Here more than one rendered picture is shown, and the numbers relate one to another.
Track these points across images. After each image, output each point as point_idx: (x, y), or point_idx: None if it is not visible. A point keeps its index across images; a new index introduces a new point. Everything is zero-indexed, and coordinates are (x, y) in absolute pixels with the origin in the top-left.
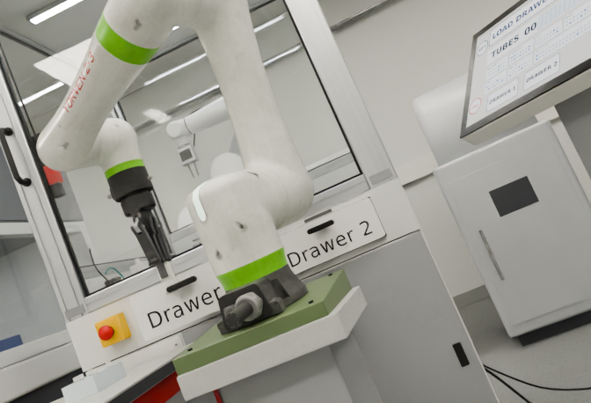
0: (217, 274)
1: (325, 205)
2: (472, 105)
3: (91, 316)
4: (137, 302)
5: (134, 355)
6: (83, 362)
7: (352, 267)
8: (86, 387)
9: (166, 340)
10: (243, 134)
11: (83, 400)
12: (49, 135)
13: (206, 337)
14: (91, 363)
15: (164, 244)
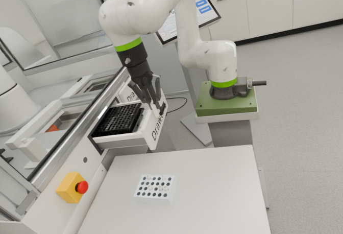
0: (233, 78)
1: (127, 73)
2: (161, 33)
3: (44, 193)
4: (147, 130)
5: (84, 196)
6: None
7: (139, 98)
8: (174, 184)
9: (97, 172)
10: (196, 26)
11: (190, 183)
12: None
13: (234, 104)
14: (58, 231)
15: (141, 92)
